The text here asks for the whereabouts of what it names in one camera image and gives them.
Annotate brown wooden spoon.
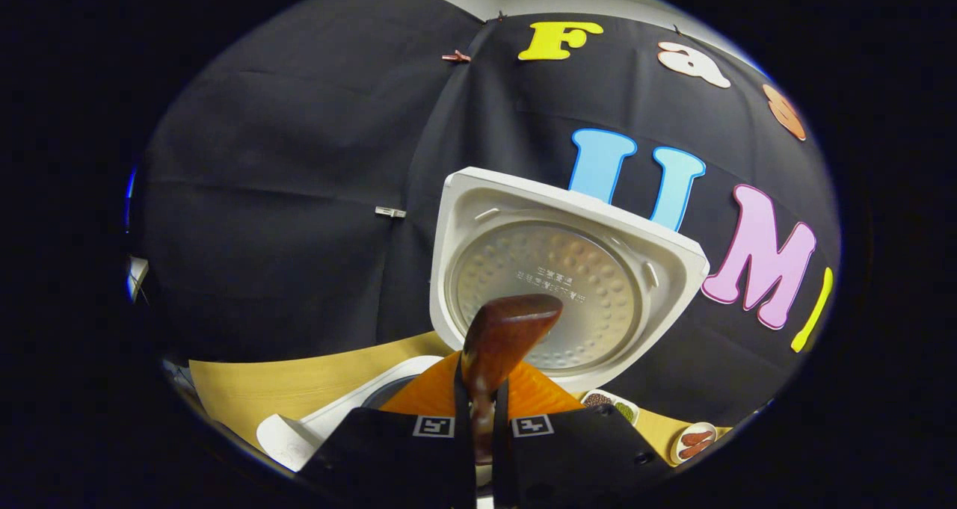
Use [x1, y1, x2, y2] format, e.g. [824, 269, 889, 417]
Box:
[460, 294, 564, 465]

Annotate white divided grain dish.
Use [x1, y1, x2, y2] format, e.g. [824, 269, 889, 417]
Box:
[580, 389, 641, 426]

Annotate white rice cooker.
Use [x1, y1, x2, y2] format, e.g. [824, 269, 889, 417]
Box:
[256, 167, 710, 472]

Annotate round white plate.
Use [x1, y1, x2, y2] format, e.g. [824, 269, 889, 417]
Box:
[670, 422, 718, 465]

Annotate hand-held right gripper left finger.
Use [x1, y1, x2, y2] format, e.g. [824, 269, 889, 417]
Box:
[299, 351, 479, 509]

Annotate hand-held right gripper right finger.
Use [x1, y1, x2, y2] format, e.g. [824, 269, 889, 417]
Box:
[490, 360, 674, 509]

